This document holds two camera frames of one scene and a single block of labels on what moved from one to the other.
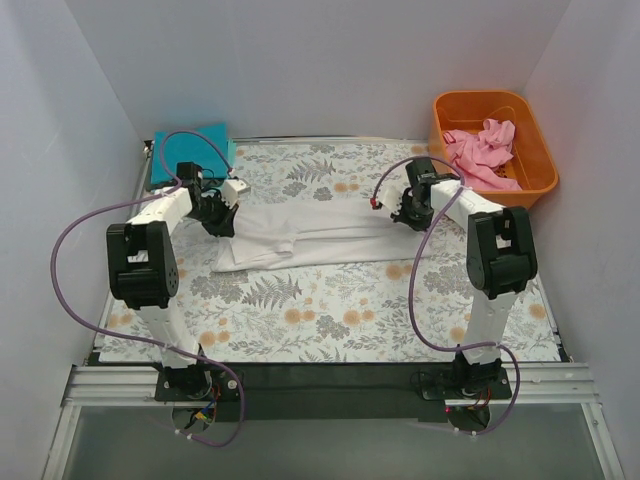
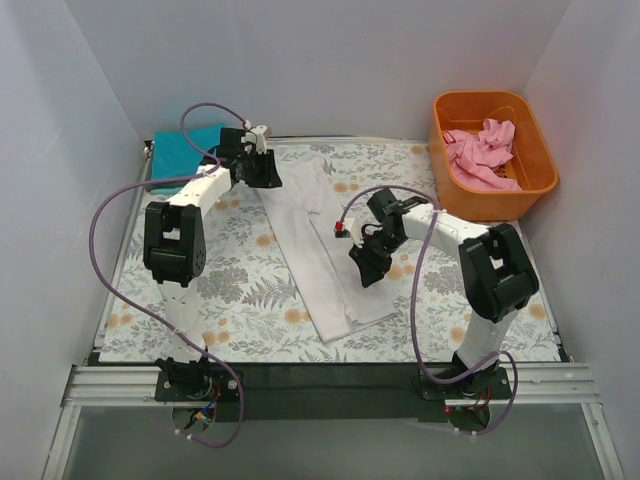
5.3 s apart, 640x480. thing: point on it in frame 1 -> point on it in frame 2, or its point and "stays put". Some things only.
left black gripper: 221,218 -> 258,167
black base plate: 329,392 stays put
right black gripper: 407,214 -> 373,251
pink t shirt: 478,155 stays put
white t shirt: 302,232 -> 303,215
